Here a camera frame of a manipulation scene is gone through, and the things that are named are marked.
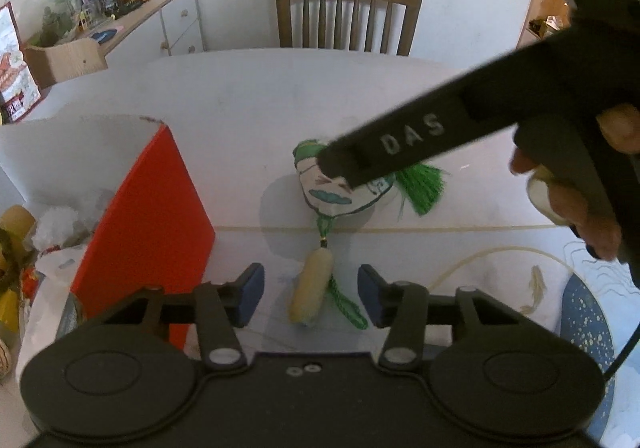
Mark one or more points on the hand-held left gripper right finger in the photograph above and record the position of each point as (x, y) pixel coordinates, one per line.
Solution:
(372, 293)

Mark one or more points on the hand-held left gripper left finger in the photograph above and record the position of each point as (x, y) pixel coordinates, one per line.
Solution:
(250, 293)

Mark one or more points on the embroidered sachet green tassel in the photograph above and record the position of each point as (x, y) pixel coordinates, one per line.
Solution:
(325, 198)

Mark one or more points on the red cardboard box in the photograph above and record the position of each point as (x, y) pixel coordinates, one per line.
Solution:
(150, 218)

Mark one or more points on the clear plastic wrapper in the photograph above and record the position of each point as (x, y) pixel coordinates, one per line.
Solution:
(57, 225)

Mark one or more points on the person's right hand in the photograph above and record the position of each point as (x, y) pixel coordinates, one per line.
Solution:
(585, 213)

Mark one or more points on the white side cabinet wooden top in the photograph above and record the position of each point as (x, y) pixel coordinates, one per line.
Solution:
(175, 22)

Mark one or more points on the red snack bag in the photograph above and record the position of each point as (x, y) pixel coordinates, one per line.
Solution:
(15, 72)

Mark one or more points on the dark glass jar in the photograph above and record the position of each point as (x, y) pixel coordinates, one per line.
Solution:
(106, 1)

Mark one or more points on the clear plastic bag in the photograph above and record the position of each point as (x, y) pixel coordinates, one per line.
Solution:
(62, 12)

